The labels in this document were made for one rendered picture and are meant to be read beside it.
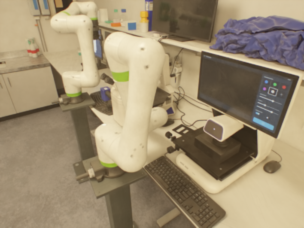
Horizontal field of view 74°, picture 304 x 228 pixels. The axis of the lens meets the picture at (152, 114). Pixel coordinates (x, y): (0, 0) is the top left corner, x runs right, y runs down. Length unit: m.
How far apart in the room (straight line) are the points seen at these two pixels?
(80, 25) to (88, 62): 0.26
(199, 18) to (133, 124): 1.06
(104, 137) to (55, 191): 1.36
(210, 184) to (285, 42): 0.76
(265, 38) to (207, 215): 0.89
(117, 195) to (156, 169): 0.25
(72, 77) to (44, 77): 1.69
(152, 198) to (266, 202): 1.09
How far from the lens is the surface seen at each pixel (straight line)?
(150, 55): 0.67
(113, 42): 0.80
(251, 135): 1.12
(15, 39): 3.82
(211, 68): 1.03
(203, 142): 1.08
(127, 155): 0.80
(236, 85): 0.96
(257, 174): 1.24
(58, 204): 2.09
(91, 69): 1.64
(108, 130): 0.91
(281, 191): 1.21
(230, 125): 0.98
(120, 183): 1.02
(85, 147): 2.03
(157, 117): 1.06
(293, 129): 1.50
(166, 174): 1.09
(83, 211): 1.96
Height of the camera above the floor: 1.56
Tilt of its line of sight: 30 degrees down
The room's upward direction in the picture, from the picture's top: straight up
